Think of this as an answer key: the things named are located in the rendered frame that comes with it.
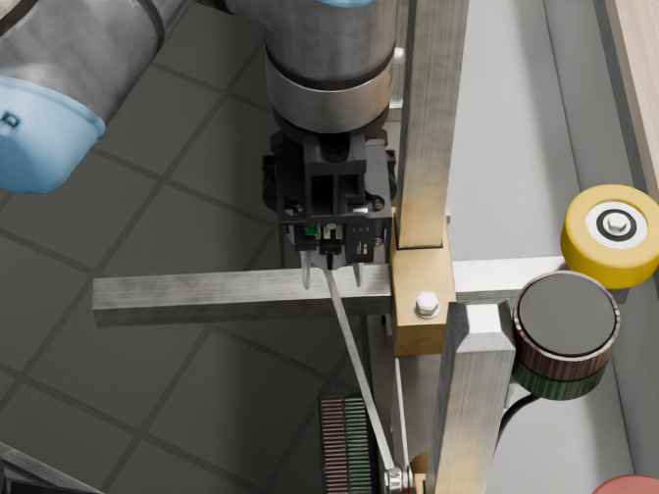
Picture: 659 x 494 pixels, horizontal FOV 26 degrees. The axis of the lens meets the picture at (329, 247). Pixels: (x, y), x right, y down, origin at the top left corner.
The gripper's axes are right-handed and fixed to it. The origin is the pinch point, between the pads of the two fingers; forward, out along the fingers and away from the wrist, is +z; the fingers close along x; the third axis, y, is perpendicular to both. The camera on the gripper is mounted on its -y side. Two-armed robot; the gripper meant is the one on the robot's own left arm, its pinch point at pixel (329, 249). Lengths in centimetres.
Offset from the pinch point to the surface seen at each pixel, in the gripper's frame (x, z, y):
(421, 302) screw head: 7.3, 9.8, -1.2
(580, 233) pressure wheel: 19.6, 5.5, -4.0
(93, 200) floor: -33, 96, -76
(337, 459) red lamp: 0.5, 26.1, 4.2
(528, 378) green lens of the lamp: 10.5, -12.8, 18.3
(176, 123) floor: -20, 96, -91
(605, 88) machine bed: 27.8, 18.1, -28.9
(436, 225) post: 9.0, 8.0, -7.1
